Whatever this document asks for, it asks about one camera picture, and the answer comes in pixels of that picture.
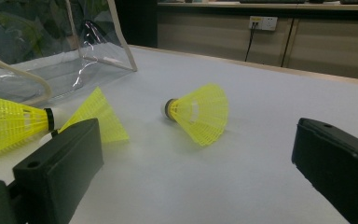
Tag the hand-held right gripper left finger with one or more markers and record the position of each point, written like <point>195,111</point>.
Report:
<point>59,168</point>

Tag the white wall socket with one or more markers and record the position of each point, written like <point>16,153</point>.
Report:
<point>267,23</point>

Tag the clear plastic bag beige trim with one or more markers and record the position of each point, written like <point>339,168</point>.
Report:
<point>59,74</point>

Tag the yellow plastic shuttlecock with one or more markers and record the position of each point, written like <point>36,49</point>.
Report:
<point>205,115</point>
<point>105,118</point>
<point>12,124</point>

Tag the white table mat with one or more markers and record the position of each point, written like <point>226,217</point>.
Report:
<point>230,174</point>

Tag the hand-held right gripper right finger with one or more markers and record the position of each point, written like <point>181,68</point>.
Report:
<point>338,168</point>

